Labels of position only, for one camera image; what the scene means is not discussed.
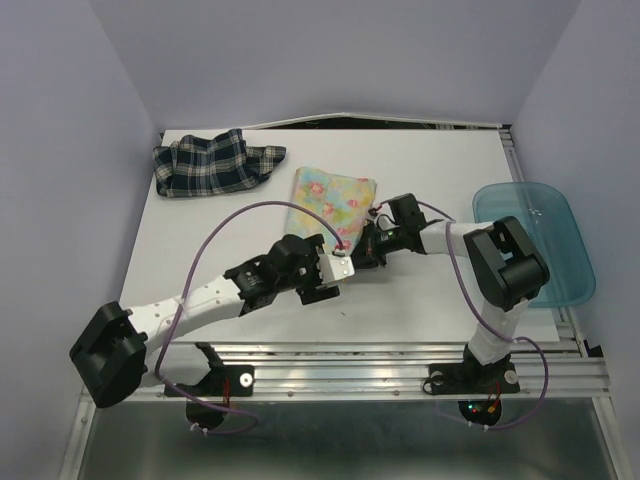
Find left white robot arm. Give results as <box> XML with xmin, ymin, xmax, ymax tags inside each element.
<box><xmin>69</xmin><ymin>235</ymin><xmax>355</xmax><ymax>408</ymax></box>

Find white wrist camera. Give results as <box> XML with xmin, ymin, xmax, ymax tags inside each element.
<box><xmin>318</xmin><ymin>254</ymin><xmax>355</xmax><ymax>286</ymax></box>
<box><xmin>375</xmin><ymin>213</ymin><xmax>396</xmax><ymax>230</ymax></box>

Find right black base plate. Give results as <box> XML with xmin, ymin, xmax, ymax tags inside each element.
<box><xmin>422</xmin><ymin>362</ymin><xmax>520</xmax><ymax>396</ymax></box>

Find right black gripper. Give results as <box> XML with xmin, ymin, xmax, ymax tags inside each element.
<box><xmin>348</xmin><ymin>220</ymin><xmax>405</xmax><ymax>269</ymax></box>

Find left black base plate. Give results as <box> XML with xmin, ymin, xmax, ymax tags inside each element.
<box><xmin>163</xmin><ymin>364</ymin><xmax>255</xmax><ymax>397</ymax></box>

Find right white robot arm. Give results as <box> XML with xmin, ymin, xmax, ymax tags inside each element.
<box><xmin>351</xmin><ymin>194</ymin><xmax>550</xmax><ymax>396</ymax></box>

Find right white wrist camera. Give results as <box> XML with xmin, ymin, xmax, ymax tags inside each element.
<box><xmin>375</xmin><ymin>213</ymin><xmax>396</xmax><ymax>230</ymax></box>

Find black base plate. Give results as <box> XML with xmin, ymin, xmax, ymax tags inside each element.
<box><xmin>422</xmin><ymin>362</ymin><xmax>520</xmax><ymax>396</ymax></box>
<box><xmin>163</xmin><ymin>364</ymin><xmax>255</xmax><ymax>397</ymax></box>

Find aluminium frame rails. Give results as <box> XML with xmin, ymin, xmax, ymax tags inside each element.
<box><xmin>59</xmin><ymin>119</ymin><xmax>631</xmax><ymax>480</ymax></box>

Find pastel tie-dye skirt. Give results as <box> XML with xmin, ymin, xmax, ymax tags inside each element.
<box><xmin>290</xmin><ymin>167</ymin><xmax>377</xmax><ymax>255</ymax></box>

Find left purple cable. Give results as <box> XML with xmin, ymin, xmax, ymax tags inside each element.
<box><xmin>154</xmin><ymin>200</ymin><xmax>346</xmax><ymax>435</ymax></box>

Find teal plastic bin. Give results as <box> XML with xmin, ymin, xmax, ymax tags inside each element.
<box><xmin>472</xmin><ymin>182</ymin><xmax>596</xmax><ymax>308</ymax></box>

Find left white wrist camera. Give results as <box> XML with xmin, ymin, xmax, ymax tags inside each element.
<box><xmin>318</xmin><ymin>254</ymin><xmax>355</xmax><ymax>286</ymax></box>

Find navy plaid skirt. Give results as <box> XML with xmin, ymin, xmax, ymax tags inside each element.
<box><xmin>153</xmin><ymin>129</ymin><xmax>287</xmax><ymax>198</ymax></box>

